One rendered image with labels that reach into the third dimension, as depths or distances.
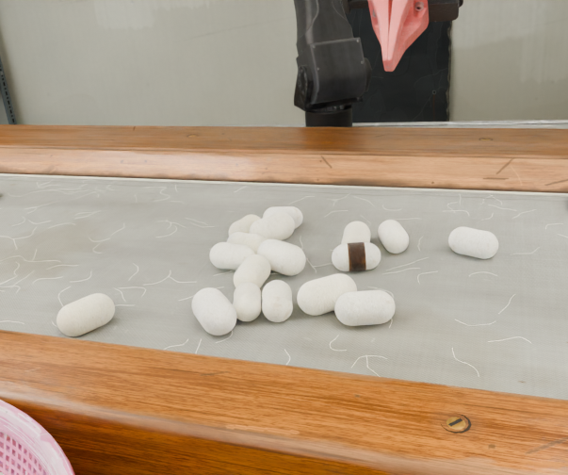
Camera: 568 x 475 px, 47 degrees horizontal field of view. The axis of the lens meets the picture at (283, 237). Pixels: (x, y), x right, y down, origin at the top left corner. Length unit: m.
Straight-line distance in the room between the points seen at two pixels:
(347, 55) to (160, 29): 1.87
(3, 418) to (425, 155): 0.42
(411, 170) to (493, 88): 1.90
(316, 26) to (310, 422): 0.62
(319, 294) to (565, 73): 2.17
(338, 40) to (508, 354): 0.54
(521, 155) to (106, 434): 0.42
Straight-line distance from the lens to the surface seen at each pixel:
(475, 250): 0.45
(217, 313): 0.37
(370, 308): 0.37
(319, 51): 0.81
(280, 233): 0.48
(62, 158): 0.73
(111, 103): 2.81
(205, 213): 0.56
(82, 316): 0.40
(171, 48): 2.65
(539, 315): 0.40
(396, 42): 0.52
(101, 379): 0.33
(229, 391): 0.30
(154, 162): 0.67
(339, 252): 0.43
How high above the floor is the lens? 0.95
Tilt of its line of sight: 24 degrees down
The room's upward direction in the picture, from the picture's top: 5 degrees counter-clockwise
